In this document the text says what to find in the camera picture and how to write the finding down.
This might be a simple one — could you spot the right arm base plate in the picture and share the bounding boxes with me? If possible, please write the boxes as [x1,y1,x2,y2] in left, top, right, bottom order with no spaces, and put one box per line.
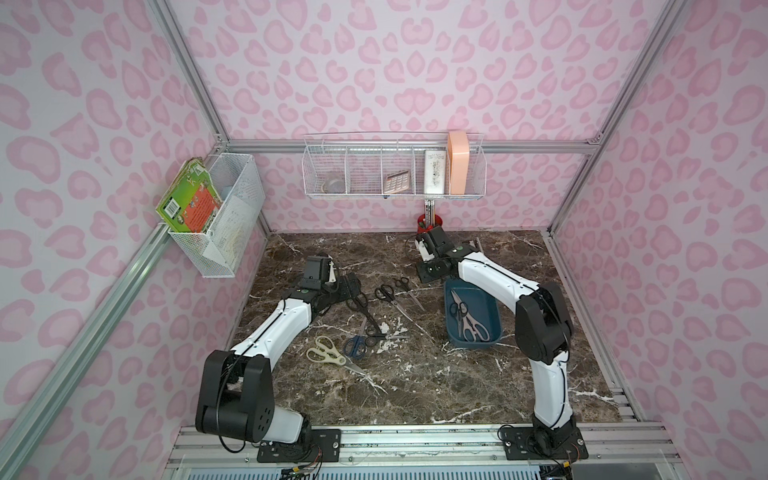
[497,423,590,463]

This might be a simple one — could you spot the pink handled scissors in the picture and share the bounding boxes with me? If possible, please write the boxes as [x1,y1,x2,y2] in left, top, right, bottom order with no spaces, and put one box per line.
[451,291,490,342]

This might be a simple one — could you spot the small calculator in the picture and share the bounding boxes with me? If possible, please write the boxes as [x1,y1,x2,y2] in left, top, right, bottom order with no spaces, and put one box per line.
[383,170,411,195]

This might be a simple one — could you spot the blue handled scissors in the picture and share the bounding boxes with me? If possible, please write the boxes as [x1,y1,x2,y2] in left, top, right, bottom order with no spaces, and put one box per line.
[342,319,386,360]

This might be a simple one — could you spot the white mesh side basket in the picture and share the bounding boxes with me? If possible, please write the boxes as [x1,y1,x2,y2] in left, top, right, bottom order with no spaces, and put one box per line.
[156,153,265,278]

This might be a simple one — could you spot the cream handled scissors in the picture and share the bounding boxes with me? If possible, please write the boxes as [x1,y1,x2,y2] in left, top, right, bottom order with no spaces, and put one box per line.
[306,336,387,393]

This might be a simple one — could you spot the white wire shelf basket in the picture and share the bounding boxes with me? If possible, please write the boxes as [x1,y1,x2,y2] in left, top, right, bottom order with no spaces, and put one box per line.
[301,132,487,200]

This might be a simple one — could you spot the small black scissors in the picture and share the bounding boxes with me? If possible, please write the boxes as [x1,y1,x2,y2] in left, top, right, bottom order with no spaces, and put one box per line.
[450,301,468,339]
[394,276,425,311]

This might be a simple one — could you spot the white paper in basket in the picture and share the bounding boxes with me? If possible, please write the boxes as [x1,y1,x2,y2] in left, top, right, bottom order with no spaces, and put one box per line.
[202,195,254,271]

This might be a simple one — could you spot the white patterned box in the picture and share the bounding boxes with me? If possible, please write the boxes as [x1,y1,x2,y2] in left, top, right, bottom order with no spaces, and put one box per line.
[423,150,447,195]

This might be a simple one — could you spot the teal storage box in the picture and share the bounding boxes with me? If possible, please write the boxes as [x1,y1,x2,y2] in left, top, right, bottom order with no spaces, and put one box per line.
[444,279,502,349]

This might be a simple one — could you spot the tape roll on shelf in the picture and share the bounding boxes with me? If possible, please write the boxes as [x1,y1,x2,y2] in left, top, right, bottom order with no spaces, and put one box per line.
[320,173,346,195]

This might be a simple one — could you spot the pink box on shelf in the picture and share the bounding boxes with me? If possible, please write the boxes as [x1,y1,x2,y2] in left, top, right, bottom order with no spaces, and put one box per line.
[446,130,470,195]

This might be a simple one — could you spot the medium black scissors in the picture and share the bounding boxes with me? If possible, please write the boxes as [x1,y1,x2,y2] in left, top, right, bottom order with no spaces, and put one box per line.
[374,284,412,320]

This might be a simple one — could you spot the green red booklet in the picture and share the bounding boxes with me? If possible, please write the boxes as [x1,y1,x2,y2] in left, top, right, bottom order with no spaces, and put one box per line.
[156,157,223,233]

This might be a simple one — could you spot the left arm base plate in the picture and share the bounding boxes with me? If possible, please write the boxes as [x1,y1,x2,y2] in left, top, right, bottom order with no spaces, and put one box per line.
[257,428,342,464]

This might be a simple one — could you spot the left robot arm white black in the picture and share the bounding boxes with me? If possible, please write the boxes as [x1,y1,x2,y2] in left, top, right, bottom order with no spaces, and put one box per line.
[195,273,361,444]

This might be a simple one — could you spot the large black scissors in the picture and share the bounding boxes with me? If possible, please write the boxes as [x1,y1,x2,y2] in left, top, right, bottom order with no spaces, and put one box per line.
[346,292,385,339]

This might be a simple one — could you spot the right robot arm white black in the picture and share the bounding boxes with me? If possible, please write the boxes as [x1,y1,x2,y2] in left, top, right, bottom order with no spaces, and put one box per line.
[416,226,577,456]

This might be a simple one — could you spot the red pen holder cup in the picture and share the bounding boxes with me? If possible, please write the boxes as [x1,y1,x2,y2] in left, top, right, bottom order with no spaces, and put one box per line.
[417,214,443,234]

